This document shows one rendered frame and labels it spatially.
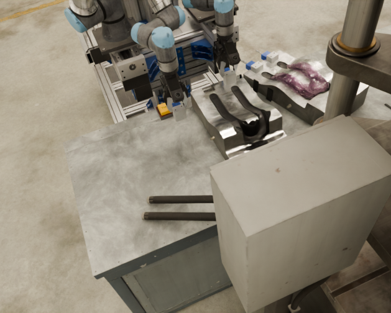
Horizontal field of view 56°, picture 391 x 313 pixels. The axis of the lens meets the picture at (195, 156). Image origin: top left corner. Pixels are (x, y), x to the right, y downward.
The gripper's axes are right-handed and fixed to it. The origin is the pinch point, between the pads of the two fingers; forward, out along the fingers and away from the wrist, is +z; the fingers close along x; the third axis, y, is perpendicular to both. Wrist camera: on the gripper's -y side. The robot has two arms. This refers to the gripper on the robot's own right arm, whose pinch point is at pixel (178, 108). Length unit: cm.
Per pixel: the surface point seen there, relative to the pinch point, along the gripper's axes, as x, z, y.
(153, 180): 20.2, 15.0, -19.2
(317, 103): -54, 4, -21
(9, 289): 118, 95, 7
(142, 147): 19.2, 15.0, 0.3
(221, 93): -22.4, 6.0, 6.2
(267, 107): -33.9, 2.4, -15.0
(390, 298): -33, 16, -95
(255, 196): 8, -52, -82
